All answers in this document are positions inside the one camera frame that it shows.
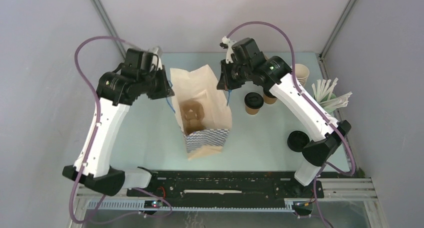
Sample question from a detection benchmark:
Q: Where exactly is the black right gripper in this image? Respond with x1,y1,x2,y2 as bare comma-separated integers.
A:
218,57,252,90

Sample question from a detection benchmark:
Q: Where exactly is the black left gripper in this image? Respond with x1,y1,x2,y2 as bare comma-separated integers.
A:
139,64,175,99

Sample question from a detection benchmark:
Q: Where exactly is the black plastic cup lid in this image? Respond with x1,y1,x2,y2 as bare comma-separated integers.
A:
244,92,264,109

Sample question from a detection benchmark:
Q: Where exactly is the brown paper cup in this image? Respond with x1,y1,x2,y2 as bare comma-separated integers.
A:
263,89,277,105
244,92,264,115

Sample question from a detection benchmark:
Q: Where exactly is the blue checkered paper bag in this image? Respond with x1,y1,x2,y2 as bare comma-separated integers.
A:
170,65,232,160

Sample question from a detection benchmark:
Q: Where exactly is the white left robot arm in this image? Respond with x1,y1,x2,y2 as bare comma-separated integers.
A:
62,46,174,196

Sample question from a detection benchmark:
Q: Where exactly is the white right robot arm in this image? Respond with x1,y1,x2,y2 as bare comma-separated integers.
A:
216,37,352,197

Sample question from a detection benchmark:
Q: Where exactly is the stack of brown paper cups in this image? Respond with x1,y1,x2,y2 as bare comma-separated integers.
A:
294,64,310,86

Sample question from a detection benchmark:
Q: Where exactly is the green straw holder cup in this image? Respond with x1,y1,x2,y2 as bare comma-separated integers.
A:
322,94,336,114

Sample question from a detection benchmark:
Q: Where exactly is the stack of black lids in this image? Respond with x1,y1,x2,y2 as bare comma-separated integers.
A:
287,131,310,152

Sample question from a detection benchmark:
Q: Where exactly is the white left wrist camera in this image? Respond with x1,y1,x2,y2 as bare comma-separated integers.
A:
148,46,163,70

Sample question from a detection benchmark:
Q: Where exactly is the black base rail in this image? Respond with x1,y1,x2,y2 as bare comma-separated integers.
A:
77,170,379,212

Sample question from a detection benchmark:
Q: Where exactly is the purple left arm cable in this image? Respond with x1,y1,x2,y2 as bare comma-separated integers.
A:
67,36,173,224

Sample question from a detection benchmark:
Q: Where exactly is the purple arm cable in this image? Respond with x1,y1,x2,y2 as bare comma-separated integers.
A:
225,21,357,228
67,36,173,224

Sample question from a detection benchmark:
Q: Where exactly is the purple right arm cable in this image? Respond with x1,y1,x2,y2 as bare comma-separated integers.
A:
225,21,357,228

